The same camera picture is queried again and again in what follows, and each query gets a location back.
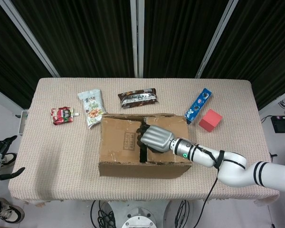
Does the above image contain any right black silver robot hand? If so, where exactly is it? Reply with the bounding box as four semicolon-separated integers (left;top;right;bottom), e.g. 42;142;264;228
135;121;176;154

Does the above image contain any cardboard box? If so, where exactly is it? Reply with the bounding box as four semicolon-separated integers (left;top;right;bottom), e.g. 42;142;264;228
98;113;193;179

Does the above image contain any white silver robot base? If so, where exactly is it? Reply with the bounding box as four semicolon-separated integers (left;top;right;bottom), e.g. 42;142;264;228
108;200;171;228

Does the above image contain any brown chocolate snack packet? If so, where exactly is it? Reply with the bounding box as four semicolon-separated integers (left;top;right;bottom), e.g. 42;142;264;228
117;88;158;109

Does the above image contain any grey metal tray box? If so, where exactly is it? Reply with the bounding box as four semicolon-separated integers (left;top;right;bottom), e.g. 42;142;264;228
18;110;29;136

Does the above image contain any blue cookie pack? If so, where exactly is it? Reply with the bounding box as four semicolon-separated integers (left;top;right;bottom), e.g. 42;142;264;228
185;88;214;126

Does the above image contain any red cube box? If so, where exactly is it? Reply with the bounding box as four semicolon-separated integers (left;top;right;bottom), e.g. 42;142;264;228
199;108;223;133

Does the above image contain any beige woven tablecloth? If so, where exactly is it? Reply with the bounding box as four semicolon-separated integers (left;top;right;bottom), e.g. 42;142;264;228
8;77;280;205

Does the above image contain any green white nut snack bag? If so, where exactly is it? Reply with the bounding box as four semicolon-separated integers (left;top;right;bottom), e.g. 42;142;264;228
77;88;107;130

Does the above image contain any red juice pouch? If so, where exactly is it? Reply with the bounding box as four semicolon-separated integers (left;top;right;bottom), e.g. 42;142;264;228
50;106;80;125

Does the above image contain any black pleated curtain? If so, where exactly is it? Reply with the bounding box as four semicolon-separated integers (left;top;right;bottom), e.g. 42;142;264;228
201;0;285;111
143;0;228;78
0;0;55;110
10;0;136;78

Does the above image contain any black flat device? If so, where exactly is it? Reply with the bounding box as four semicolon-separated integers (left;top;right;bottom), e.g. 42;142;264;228
270;115;285;134

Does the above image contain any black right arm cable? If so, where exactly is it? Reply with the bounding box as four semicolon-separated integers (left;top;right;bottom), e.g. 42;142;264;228
197;146;226;228

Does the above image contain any black coiled floor cable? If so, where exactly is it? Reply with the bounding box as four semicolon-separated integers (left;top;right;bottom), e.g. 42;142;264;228
90;200;116;228
175;200;193;228

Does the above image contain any silver aluminium frame post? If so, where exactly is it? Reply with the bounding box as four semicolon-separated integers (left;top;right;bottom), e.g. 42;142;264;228
195;0;239;78
0;0;60;78
130;0;145;78

